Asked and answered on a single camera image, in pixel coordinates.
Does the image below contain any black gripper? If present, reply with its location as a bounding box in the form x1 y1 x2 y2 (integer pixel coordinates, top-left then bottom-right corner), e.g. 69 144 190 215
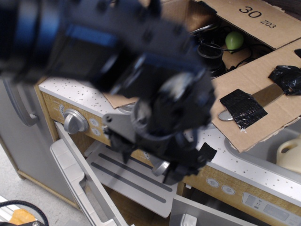
103 72 215 185

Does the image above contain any large cardboard box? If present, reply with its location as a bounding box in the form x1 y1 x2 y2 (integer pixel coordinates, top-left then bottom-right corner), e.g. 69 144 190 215
103 0 301 153

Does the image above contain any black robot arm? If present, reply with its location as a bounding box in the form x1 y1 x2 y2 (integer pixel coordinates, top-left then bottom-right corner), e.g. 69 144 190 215
0 0 215 185

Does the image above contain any small front silver burner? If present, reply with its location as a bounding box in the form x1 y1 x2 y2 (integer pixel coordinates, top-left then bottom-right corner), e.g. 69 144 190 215
118 103 135 114

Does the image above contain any right silver stove knob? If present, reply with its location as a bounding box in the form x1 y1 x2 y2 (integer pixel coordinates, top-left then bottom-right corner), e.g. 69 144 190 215
152 160 170 177

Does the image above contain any silver stove knob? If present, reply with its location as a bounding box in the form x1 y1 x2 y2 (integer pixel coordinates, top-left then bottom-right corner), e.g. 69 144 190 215
152 160 170 177
63 108 89 134

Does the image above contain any loose black tape piece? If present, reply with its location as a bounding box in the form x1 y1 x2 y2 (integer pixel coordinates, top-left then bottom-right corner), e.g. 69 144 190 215
198 142 217 162

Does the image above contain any white oven rack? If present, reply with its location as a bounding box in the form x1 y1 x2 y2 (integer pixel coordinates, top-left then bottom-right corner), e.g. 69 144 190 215
84 141 177 218

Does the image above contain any black tape on knife tip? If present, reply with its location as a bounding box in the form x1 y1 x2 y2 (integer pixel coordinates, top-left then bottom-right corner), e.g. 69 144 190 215
220 89 268 130

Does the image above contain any black silver 3d mouse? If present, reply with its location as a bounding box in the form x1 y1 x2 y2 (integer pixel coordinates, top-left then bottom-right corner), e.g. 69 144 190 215
197 43 226 78

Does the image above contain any grey dishwasher door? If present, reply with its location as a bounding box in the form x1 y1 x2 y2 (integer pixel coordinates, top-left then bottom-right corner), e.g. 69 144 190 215
169 195 261 226

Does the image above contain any left silver stove knob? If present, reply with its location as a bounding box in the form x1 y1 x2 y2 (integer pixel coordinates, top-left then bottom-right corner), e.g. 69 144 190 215
63 108 89 134

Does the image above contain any open grey oven door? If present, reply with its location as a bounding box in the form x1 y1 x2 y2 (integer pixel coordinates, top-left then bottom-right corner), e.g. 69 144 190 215
50 122 127 226

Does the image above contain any grey toy sink basin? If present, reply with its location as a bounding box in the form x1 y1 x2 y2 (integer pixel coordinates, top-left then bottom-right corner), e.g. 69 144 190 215
224 120 301 184

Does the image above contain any green round fruit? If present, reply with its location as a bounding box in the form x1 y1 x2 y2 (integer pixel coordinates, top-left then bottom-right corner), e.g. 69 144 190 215
225 31 244 50

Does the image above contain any toy kitchen stove unit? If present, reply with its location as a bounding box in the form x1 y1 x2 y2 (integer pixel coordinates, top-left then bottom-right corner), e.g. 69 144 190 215
34 78 301 226

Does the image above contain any cream ceramic pitcher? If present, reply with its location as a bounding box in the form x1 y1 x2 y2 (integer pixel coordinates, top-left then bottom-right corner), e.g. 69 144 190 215
276 136 301 174

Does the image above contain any crumpled black tape on knife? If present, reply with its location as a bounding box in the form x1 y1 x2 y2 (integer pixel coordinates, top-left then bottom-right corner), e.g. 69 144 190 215
268 65 301 96

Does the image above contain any grey toy fridge door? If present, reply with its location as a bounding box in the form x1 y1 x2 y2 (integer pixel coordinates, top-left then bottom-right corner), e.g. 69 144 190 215
0 77 74 204

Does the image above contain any orange object bottom left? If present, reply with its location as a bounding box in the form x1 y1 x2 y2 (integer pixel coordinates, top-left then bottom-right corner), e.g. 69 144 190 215
9 209 36 225

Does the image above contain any silver fridge handle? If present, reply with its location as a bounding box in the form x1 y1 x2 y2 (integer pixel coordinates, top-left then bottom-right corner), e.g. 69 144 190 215
3 79 39 127

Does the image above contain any black cable loop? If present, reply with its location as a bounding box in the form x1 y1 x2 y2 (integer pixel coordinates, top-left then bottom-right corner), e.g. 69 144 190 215
0 200 49 226

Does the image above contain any aluminium frame rail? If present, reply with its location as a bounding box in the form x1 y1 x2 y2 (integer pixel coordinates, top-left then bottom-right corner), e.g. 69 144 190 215
0 205 19 222

